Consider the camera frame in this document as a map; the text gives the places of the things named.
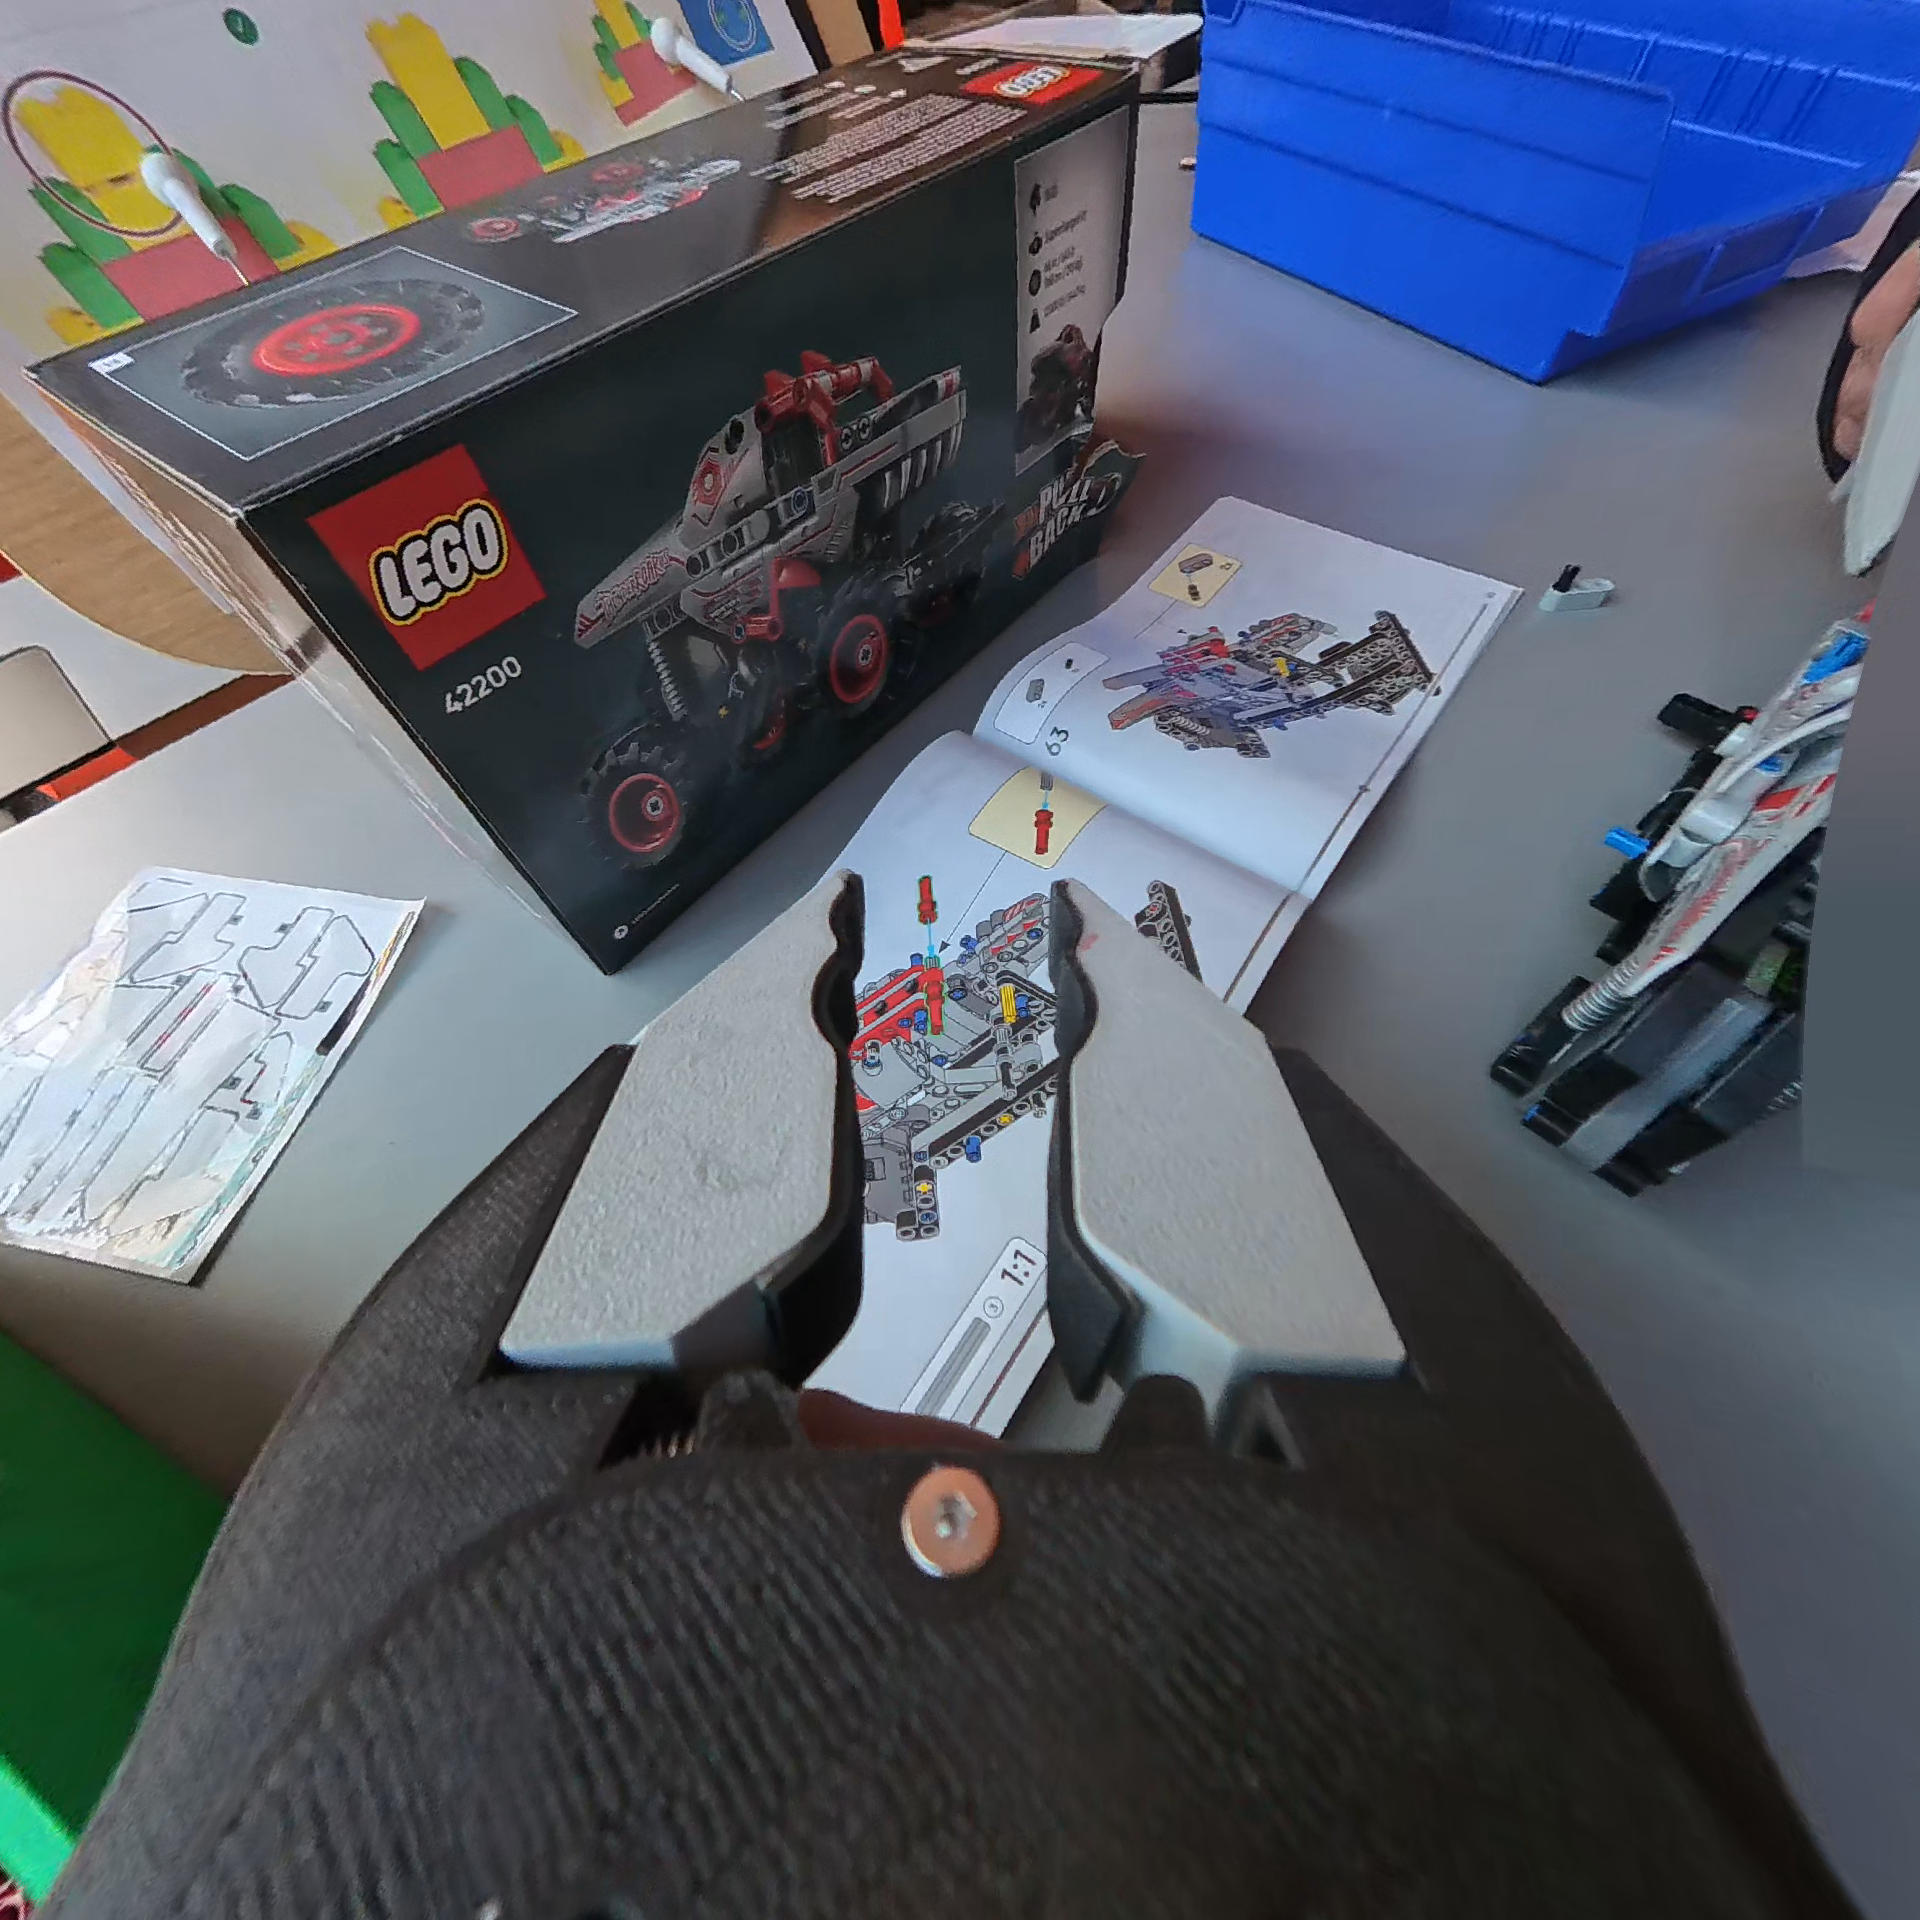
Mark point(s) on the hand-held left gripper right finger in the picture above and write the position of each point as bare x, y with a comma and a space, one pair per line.
1215, 1184

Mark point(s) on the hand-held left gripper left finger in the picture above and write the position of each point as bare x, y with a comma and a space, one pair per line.
704, 1141

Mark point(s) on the small grey brick beam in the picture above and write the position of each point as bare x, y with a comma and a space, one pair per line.
1583, 596

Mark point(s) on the partly built toy truck model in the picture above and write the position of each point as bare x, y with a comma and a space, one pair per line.
1651, 1050

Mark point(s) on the green plastic bin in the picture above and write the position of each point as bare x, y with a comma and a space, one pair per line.
76, 1529

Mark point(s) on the black toy truck set box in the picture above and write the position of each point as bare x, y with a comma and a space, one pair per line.
599, 452

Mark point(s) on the person's right hand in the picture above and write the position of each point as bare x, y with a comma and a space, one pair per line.
1887, 324

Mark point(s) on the open instruction booklet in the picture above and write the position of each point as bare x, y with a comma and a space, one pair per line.
1320, 721

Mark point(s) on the blue plastic bin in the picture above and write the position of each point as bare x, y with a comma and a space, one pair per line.
1500, 182

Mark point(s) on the used sticker sheet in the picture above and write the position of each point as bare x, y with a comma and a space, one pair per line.
181, 1050

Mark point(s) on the white peg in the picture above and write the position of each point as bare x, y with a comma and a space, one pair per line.
698, 53
194, 201

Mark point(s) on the brick print wall poster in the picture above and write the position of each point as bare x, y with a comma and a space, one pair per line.
300, 45

